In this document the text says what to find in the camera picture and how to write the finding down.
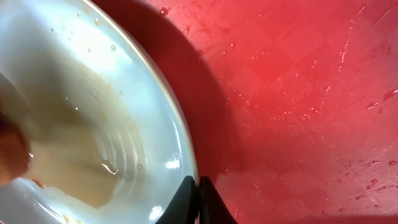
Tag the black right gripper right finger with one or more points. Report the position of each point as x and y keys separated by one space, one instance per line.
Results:
x=212 y=207

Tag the light blue plate top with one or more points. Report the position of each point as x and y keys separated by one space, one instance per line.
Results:
x=107 y=140

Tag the red plastic tray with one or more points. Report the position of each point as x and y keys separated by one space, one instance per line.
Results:
x=291 y=104

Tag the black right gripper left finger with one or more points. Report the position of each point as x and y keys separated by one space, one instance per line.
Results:
x=182 y=209

